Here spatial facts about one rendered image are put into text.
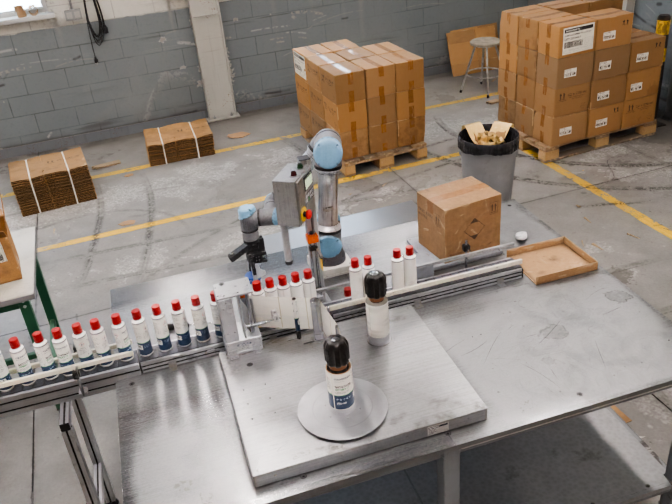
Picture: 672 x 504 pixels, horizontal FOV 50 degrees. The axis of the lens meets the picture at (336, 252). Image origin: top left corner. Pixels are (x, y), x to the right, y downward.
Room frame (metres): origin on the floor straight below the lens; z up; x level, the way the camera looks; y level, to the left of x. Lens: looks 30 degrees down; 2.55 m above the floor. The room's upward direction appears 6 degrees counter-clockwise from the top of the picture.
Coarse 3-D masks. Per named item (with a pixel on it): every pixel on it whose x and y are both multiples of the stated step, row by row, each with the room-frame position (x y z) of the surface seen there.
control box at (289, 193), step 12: (288, 168) 2.57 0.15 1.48; (276, 180) 2.47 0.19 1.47; (288, 180) 2.46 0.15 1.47; (300, 180) 2.47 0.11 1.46; (312, 180) 2.59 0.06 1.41; (276, 192) 2.47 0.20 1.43; (288, 192) 2.45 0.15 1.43; (300, 192) 2.46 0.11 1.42; (276, 204) 2.47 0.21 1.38; (288, 204) 2.45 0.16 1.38; (300, 204) 2.45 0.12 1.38; (312, 204) 2.56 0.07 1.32; (288, 216) 2.45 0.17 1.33; (300, 216) 2.44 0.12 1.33
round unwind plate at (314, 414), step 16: (320, 384) 1.98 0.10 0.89; (368, 384) 1.95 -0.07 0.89; (304, 400) 1.90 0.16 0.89; (320, 400) 1.90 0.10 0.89; (368, 400) 1.87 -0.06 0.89; (384, 400) 1.86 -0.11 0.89; (304, 416) 1.82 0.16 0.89; (320, 416) 1.82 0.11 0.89; (336, 416) 1.81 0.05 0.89; (352, 416) 1.80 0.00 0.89; (368, 416) 1.79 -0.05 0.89; (384, 416) 1.79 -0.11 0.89; (320, 432) 1.74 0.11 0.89; (336, 432) 1.73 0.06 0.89; (352, 432) 1.73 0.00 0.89; (368, 432) 1.72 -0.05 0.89
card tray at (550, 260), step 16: (560, 240) 2.88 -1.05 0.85; (512, 256) 2.81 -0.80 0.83; (528, 256) 2.80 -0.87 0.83; (544, 256) 2.78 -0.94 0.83; (560, 256) 2.77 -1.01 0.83; (576, 256) 2.76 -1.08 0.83; (528, 272) 2.66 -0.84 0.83; (544, 272) 2.65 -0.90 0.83; (560, 272) 2.59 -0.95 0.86; (576, 272) 2.61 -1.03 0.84
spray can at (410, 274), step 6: (408, 246) 2.56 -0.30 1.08; (408, 252) 2.54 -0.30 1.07; (408, 258) 2.53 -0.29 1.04; (414, 258) 2.54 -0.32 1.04; (408, 264) 2.53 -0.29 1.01; (414, 264) 2.54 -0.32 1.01; (408, 270) 2.53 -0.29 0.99; (414, 270) 2.54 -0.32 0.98; (408, 276) 2.53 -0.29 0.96; (414, 276) 2.53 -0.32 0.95; (408, 282) 2.53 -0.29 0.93; (414, 282) 2.53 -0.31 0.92
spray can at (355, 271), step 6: (354, 258) 2.51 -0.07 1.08; (354, 264) 2.48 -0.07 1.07; (354, 270) 2.48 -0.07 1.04; (360, 270) 2.48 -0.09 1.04; (354, 276) 2.48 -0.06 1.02; (360, 276) 2.48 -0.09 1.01; (354, 282) 2.48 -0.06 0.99; (360, 282) 2.48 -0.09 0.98; (354, 288) 2.48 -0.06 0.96; (360, 288) 2.48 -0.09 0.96; (354, 294) 2.48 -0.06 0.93; (360, 294) 2.48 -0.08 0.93
